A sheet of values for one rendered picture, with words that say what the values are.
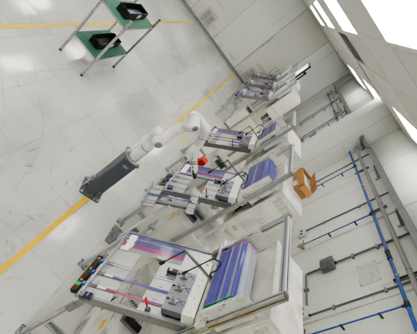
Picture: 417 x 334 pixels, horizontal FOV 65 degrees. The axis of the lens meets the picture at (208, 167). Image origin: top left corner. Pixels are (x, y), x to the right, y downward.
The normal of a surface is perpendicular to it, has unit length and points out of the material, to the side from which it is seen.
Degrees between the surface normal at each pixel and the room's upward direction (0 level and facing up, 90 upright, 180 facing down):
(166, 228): 90
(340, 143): 90
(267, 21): 90
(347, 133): 90
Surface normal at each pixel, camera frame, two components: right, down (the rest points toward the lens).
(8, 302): 0.75, -0.50
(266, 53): -0.25, 0.40
